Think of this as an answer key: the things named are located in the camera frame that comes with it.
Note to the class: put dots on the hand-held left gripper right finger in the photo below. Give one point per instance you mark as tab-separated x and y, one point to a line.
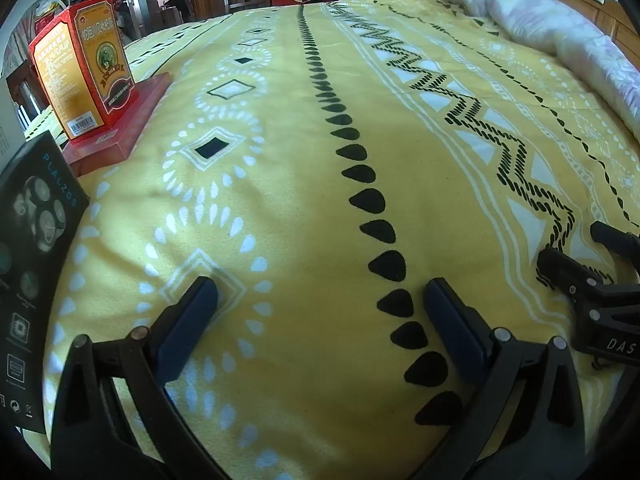
450	320

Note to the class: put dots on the flat red box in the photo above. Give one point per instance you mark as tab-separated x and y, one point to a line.
137	115

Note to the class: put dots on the wooden headboard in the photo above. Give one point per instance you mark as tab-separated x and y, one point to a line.
607	20

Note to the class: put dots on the round folding table top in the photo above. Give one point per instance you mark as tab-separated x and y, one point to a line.
47	5

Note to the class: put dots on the lavender quilt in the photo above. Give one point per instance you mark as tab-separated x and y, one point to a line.
540	25

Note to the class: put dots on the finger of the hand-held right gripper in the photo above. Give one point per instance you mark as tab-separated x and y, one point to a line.
570	272
617	240

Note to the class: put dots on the dark wooden chair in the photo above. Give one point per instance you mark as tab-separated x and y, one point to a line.
27	95

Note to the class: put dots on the orange upright carton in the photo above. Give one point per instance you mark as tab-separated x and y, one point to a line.
85	60

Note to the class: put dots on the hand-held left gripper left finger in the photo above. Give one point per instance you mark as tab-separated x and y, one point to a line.
192	317

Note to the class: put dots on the black printed box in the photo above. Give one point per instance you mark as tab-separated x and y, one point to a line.
35	270

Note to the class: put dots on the yellow patterned bedsheet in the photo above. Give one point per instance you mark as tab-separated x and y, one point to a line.
300	160

